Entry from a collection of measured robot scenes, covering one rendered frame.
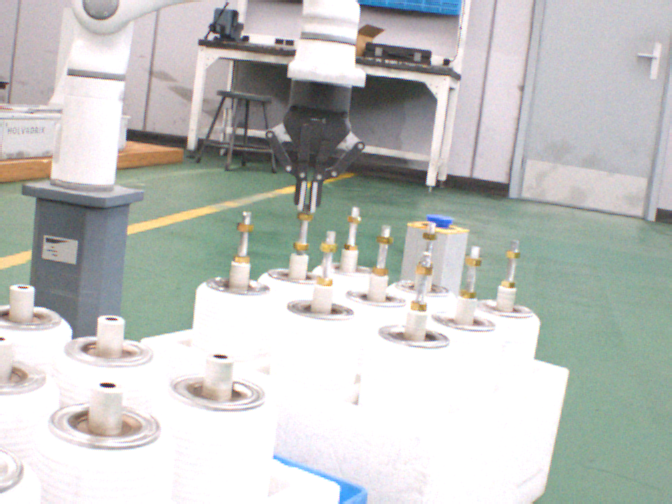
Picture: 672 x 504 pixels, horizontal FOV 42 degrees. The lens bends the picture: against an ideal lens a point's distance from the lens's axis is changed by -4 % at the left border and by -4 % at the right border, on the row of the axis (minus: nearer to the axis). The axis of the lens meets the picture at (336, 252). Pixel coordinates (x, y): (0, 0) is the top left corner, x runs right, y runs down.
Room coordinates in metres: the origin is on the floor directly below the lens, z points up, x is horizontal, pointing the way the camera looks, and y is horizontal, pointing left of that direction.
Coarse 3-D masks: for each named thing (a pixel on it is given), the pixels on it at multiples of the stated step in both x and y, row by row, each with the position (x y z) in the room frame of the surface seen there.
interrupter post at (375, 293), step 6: (372, 276) 1.07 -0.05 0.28; (384, 276) 1.08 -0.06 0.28; (372, 282) 1.07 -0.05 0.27; (378, 282) 1.07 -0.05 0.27; (384, 282) 1.07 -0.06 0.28; (372, 288) 1.07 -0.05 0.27; (378, 288) 1.07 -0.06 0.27; (384, 288) 1.07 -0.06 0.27; (372, 294) 1.07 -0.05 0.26; (378, 294) 1.07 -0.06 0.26; (384, 294) 1.07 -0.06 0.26; (372, 300) 1.07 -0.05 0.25; (378, 300) 1.07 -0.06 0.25; (384, 300) 1.08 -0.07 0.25
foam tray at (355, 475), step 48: (192, 336) 1.06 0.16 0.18; (288, 384) 0.93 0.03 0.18; (528, 384) 1.04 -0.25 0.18; (288, 432) 0.90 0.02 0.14; (336, 432) 0.87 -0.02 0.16; (384, 432) 0.84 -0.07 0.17; (432, 432) 0.84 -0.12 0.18; (480, 432) 0.91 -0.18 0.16; (528, 432) 1.04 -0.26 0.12; (384, 480) 0.83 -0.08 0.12; (432, 480) 0.82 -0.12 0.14; (480, 480) 0.93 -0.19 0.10; (528, 480) 1.07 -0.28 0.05
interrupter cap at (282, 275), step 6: (270, 270) 1.15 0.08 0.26; (276, 270) 1.16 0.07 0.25; (282, 270) 1.17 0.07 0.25; (288, 270) 1.17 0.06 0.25; (270, 276) 1.12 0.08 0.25; (276, 276) 1.12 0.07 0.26; (282, 276) 1.13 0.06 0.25; (306, 276) 1.16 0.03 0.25; (312, 276) 1.16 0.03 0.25; (288, 282) 1.11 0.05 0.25; (294, 282) 1.11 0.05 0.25; (300, 282) 1.11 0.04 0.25; (306, 282) 1.11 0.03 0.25; (312, 282) 1.11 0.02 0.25
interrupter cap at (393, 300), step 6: (348, 294) 1.07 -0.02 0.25; (354, 294) 1.08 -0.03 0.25; (360, 294) 1.09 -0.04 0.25; (366, 294) 1.10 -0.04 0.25; (390, 294) 1.11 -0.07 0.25; (354, 300) 1.05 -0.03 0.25; (360, 300) 1.05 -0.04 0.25; (366, 300) 1.06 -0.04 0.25; (390, 300) 1.08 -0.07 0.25; (396, 300) 1.08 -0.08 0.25; (402, 300) 1.08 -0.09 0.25; (372, 306) 1.04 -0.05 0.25; (378, 306) 1.04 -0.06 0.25; (384, 306) 1.04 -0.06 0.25; (390, 306) 1.05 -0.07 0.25; (396, 306) 1.05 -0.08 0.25; (402, 306) 1.06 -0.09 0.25
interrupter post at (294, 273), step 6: (294, 258) 1.14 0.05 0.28; (300, 258) 1.13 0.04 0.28; (306, 258) 1.14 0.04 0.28; (294, 264) 1.14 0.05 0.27; (300, 264) 1.13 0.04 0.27; (306, 264) 1.14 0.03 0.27; (294, 270) 1.13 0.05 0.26; (300, 270) 1.13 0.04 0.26; (288, 276) 1.14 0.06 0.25; (294, 276) 1.13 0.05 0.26; (300, 276) 1.13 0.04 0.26
